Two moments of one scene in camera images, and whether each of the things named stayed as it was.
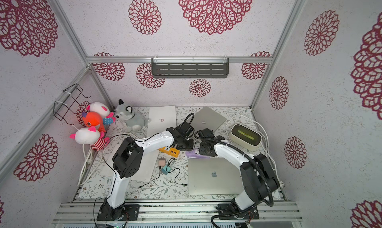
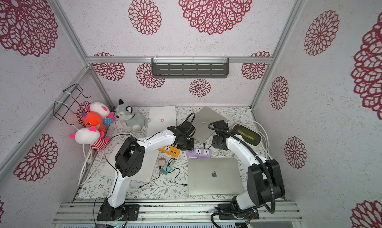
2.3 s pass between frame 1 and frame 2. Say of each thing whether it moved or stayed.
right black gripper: moved
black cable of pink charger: stayed
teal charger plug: stayed
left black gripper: stayed
